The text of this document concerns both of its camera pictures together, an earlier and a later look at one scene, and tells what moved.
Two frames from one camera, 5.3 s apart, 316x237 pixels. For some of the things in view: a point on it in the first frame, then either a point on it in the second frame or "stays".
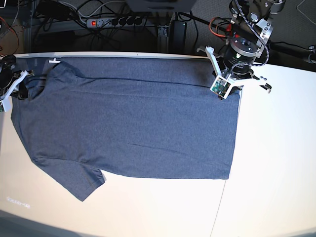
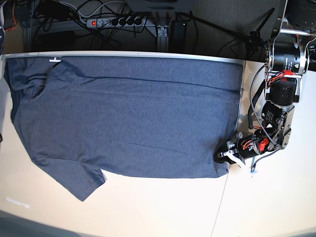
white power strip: [98, 22] stays
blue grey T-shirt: [149, 117] stays
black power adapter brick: [178, 36] stays
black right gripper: [239, 57] to [244, 148]
